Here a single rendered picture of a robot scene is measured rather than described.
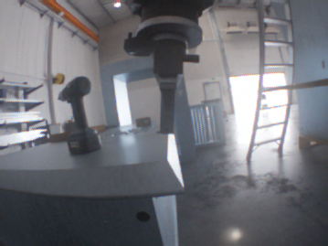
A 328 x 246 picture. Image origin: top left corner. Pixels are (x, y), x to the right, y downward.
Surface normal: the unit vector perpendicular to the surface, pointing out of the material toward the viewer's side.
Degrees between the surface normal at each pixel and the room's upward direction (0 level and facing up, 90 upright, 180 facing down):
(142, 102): 90
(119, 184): 67
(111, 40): 90
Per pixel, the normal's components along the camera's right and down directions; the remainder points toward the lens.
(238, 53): -0.09, 0.08
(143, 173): -0.09, -0.32
